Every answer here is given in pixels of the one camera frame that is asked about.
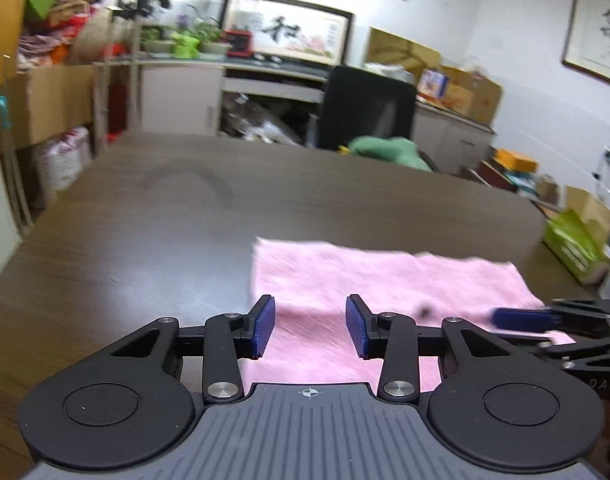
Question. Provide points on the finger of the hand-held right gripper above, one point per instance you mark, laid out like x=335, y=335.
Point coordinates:
x=520, y=320
x=585, y=350

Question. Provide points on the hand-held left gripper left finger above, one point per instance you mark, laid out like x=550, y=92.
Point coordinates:
x=264, y=327

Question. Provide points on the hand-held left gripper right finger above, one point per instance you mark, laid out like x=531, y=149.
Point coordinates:
x=357, y=327

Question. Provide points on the pink towel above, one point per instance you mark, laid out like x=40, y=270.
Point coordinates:
x=360, y=270

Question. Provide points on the green packet carton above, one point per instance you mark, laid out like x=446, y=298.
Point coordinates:
x=575, y=245

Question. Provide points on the orange flat box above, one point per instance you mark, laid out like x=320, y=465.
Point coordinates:
x=515, y=160

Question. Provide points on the green cloth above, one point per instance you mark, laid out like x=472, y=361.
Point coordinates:
x=385, y=149

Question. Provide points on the grey side counter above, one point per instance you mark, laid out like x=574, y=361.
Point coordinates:
x=450, y=140

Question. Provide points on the black office chair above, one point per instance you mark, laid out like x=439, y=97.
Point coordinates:
x=370, y=105

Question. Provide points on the brown cardboard box stack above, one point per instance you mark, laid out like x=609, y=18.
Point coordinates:
x=477, y=95

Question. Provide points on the white sideboard cabinet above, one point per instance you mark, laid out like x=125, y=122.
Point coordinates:
x=180, y=95

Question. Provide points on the white printed sack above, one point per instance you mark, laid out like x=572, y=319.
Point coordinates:
x=65, y=155

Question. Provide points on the grey tripod stand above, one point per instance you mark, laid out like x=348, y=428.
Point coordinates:
x=136, y=85

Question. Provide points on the red blender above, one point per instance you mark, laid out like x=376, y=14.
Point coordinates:
x=238, y=44

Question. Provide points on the bright green plant bag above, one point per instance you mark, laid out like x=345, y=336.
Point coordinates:
x=185, y=46

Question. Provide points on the framed lotus calligraphy picture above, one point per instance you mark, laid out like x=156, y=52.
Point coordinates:
x=285, y=30

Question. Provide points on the brown framed ink calligraphy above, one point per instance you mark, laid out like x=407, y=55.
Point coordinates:
x=600, y=30

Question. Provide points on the large cardboard box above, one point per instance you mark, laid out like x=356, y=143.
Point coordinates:
x=50, y=100

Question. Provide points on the tan burlap sack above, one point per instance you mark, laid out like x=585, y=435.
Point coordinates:
x=92, y=37

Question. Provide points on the mop with teal hook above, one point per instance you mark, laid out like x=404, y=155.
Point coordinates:
x=2, y=110

